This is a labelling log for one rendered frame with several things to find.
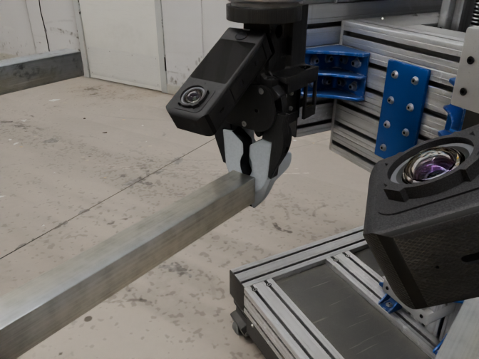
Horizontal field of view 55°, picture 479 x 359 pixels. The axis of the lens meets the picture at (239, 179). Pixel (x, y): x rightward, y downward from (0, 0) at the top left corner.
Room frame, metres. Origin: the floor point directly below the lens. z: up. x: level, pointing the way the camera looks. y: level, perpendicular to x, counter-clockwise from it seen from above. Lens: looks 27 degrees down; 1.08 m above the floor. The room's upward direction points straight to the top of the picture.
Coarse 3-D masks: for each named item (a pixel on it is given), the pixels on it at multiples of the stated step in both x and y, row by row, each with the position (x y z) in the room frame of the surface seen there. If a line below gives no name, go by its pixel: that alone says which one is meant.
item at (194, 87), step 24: (216, 48) 0.43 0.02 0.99; (240, 48) 0.42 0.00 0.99; (264, 48) 0.42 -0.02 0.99; (192, 72) 0.41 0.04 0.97; (216, 72) 0.40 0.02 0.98; (240, 72) 0.39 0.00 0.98; (192, 96) 0.37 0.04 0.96; (216, 96) 0.37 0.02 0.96; (240, 96) 0.39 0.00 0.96; (192, 120) 0.36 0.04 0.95; (216, 120) 0.36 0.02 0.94
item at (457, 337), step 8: (464, 304) 0.24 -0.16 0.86; (472, 304) 0.24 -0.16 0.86; (464, 312) 0.23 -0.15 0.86; (472, 312) 0.23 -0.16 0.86; (456, 320) 0.22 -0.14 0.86; (464, 320) 0.22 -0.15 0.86; (472, 320) 0.22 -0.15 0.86; (456, 328) 0.22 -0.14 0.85; (464, 328) 0.22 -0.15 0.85; (472, 328) 0.22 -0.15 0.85; (448, 336) 0.21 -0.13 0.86; (456, 336) 0.21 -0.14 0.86; (464, 336) 0.21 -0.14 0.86; (472, 336) 0.21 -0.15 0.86; (448, 344) 0.20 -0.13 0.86; (456, 344) 0.20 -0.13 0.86; (464, 344) 0.20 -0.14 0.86; (472, 344) 0.20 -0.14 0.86; (440, 352) 0.20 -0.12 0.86; (448, 352) 0.20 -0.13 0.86; (456, 352) 0.20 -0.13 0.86; (464, 352) 0.20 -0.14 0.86; (472, 352) 0.20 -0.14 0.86
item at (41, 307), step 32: (192, 192) 0.39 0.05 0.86; (224, 192) 0.39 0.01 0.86; (160, 224) 0.33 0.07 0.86; (192, 224) 0.35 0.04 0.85; (96, 256) 0.29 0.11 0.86; (128, 256) 0.29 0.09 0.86; (160, 256) 0.32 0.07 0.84; (32, 288) 0.25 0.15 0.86; (64, 288) 0.25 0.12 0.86; (96, 288) 0.27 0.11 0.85; (0, 320) 0.22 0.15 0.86; (32, 320) 0.23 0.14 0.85; (64, 320) 0.24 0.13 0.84; (0, 352) 0.21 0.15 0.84
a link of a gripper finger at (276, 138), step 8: (280, 112) 0.42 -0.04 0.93; (280, 120) 0.41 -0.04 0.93; (272, 128) 0.41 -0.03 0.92; (280, 128) 0.41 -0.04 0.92; (288, 128) 0.41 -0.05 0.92; (264, 136) 0.42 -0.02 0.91; (272, 136) 0.41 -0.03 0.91; (280, 136) 0.41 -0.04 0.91; (288, 136) 0.41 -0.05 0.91; (272, 144) 0.41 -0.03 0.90; (280, 144) 0.41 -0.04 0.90; (288, 144) 0.41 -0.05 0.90; (272, 152) 0.41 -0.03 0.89; (280, 152) 0.41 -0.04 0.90; (272, 160) 0.41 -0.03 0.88; (280, 160) 0.41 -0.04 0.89; (272, 168) 0.41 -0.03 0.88; (272, 176) 0.41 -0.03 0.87
